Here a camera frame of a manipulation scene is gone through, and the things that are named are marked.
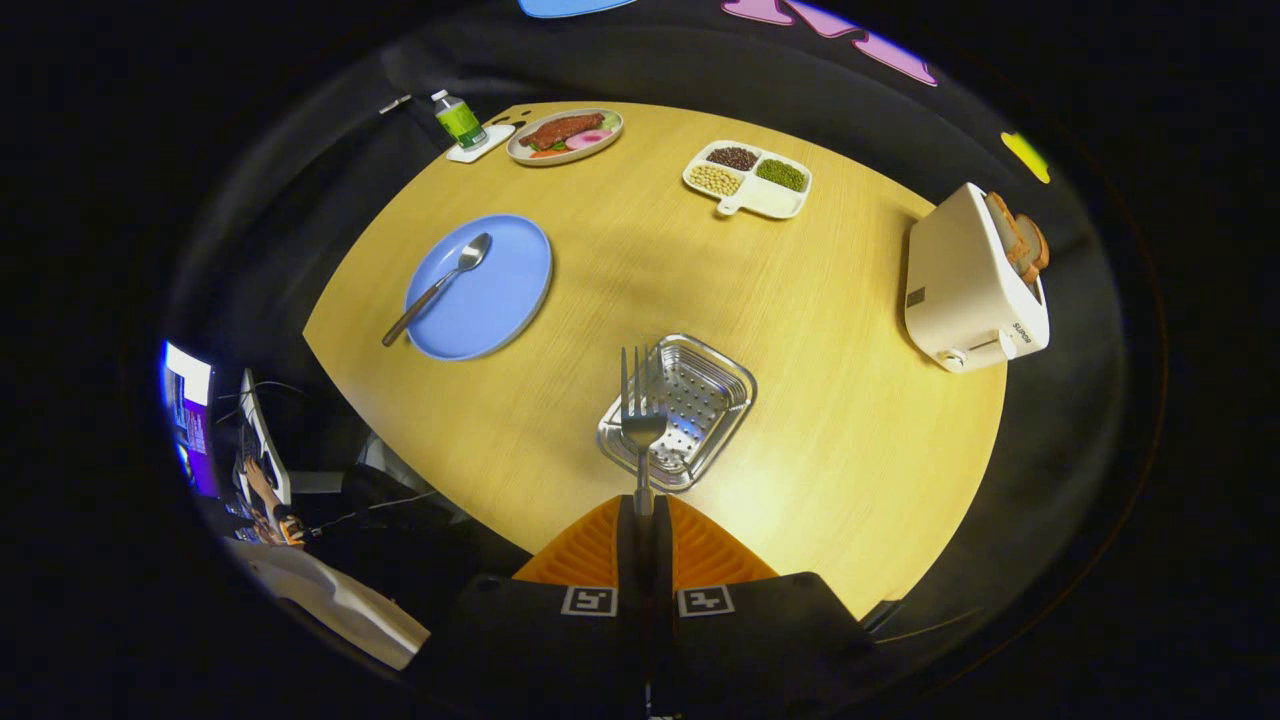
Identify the metal spoon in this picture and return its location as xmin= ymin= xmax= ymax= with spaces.
xmin=381 ymin=232 xmax=493 ymax=348

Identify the white square coaster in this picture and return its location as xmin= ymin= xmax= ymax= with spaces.
xmin=446 ymin=123 xmax=517 ymax=164

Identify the blue plate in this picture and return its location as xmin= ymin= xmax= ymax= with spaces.
xmin=404 ymin=214 xmax=554 ymax=362

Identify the computer monitor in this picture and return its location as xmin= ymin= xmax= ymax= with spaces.
xmin=160 ymin=340 xmax=223 ymax=499

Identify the perforated metal basket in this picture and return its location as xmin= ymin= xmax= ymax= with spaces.
xmin=597 ymin=333 xmax=758 ymax=493

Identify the white toaster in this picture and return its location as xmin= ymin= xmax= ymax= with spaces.
xmin=904 ymin=182 xmax=1051 ymax=374

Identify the green drink bottle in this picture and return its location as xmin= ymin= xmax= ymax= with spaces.
xmin=431 ymin=89 xmax=489 ymax=152

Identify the toasted bread slice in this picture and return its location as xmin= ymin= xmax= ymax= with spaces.
xmin=1015 ymin=213 xmax=1051 ymax=286
xmin=985 ymin=192 xmax=1031 ymax=281

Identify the plate of meat and vegetables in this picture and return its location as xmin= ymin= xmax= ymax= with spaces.
xmin=506 ymin=108 xmax=624 ymax=167

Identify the white divided dish with beans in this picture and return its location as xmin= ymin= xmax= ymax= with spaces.
xmin=683 ymin=140 xmax=813 ymax=220

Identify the metal fork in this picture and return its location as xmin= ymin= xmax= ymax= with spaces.
xmin=617 ymin=345 xmax=669 ymax=518

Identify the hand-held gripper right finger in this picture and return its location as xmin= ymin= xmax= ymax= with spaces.
xmin=648 ymin=495 xmax=883 ymax=720

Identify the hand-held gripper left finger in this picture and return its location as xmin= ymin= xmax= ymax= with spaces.
xmin=415 ymin=495 xmax=651 ymax=720

